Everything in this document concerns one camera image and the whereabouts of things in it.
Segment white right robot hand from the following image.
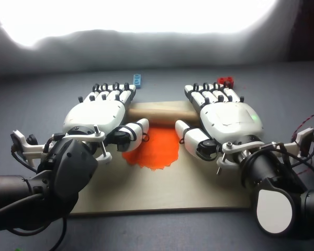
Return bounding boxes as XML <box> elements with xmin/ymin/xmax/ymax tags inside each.
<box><xmin>174</xmin><ymin>82</ymin><xmax>265</xmax><ymax>161</ymax></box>

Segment grey table cloth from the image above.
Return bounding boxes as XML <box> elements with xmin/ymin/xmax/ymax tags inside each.
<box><xmin>0</xmin><ymin>62</ymin><xmax>314</xmax><ymax>251</ymax></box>

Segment light wooden board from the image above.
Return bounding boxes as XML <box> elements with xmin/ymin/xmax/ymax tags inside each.
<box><xmin>69</xmin><ymin>100</ymin><xmax>256</xmax><ymax>215</ymax></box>

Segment red toy brick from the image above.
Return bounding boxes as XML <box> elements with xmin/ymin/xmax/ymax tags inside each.
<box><xmin>216</xmin><ymin>76</ymin><xmax>235</xmax><ymax>88</ymax></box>

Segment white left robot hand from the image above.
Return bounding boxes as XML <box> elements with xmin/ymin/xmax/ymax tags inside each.
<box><xmin>62</xmin><ymin>82</ymin><xmax>150</xmax><ymax>153</ymax></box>

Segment red twisted wire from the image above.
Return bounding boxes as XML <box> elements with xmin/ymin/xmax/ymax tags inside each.
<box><xmin>291</xmin><ymin>111</ymin><xmax>314</xmax><ymax>143</ymax></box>

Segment orange play dough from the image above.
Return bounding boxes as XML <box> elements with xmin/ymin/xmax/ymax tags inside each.
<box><xmin>121</xmin><ymin>124</ymin><xmax>180</xmax><ymax>172</ymax></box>

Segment wooden rolling pin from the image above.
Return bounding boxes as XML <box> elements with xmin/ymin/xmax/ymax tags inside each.
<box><xmin>127</xmin><ymin>107</ymin><xmax>202</xmax><ymax>124</ymax></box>

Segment light blue toy brick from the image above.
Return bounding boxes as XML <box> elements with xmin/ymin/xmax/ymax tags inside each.
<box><xmin>132</xmin><ymin>74</ymin><xmax>143</xmax><ymax>89</ymax></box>

